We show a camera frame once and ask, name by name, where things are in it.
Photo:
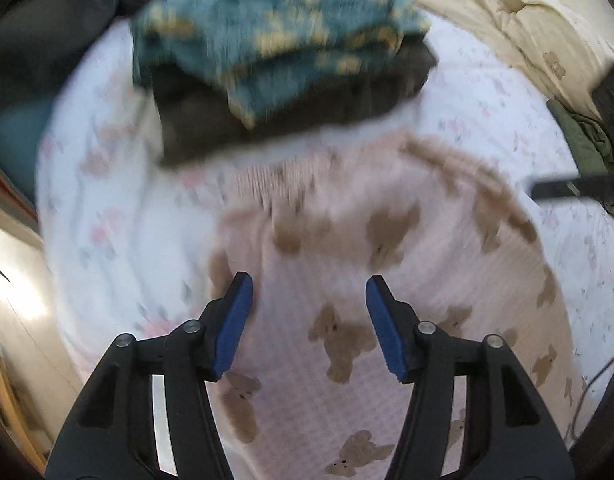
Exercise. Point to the wooden chair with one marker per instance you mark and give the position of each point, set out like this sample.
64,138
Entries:
17,410

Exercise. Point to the cream wooden cart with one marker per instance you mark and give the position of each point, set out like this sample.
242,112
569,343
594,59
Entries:
7,185

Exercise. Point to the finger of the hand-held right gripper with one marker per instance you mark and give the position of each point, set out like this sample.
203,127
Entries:
557,189

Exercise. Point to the dark brown folded pants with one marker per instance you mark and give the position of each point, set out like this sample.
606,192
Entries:
297,105

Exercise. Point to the pink bear-print pants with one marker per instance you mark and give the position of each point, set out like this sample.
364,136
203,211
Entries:
337,260

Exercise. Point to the cream bear-print quilt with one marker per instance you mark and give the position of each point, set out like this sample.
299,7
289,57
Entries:
512,15

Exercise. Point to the green garment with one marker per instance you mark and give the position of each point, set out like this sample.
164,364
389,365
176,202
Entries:
587,140

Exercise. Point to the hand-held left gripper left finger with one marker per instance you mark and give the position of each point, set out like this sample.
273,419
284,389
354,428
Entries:
234,325

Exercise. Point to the white floral bed sheet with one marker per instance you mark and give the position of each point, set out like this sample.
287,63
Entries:
112,210

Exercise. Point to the dark cloth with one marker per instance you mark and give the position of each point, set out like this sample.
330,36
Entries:
612,95

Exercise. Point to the teal floral folded pants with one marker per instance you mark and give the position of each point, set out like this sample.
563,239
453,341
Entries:
267,25

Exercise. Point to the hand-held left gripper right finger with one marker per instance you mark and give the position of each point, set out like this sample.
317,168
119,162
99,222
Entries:
387,325

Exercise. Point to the black jacket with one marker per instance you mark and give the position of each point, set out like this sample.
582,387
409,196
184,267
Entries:
47,35

